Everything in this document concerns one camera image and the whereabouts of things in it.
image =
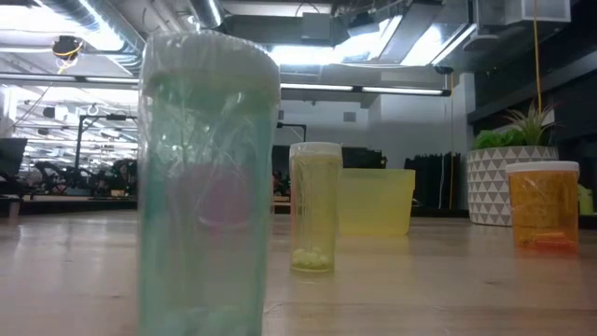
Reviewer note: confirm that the yellow pill bottle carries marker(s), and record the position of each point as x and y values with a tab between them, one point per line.
315	210

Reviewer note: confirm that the teal blue pill bottle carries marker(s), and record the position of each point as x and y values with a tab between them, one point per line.
205	233

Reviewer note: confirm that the wide orange pill bottle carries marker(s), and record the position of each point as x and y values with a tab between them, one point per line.
543	205

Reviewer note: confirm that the black background robot arm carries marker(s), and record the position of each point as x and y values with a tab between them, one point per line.
70	177

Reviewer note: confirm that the yellow plastic bin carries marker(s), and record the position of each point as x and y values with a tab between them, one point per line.
378	200

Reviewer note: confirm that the black robot with green lights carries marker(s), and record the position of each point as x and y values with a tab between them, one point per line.
281	183

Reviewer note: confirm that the LED strip light bar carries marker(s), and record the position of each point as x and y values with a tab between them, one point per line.
359	88

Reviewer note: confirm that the black panel stack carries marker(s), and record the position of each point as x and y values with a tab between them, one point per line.
431	182

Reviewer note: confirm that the white triangle pattern pot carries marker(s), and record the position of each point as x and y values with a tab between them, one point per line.
487	186

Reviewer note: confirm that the green leafy plant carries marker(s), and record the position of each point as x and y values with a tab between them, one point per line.
496	139

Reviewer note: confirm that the spiky green plant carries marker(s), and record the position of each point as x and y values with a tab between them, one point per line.
531	126

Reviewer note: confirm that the round black ceiling device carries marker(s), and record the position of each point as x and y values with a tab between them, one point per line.
67	46

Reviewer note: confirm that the dark monitor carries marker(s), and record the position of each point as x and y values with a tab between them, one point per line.
11	156

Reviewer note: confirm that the light green object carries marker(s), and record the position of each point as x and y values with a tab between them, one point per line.
586	200

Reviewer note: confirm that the small black gantry frame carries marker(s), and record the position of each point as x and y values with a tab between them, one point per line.
294	125

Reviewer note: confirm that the grey wall vent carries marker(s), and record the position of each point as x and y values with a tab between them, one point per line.
350	116

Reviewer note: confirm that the large black gantry frame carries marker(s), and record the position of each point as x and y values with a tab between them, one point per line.
115	117

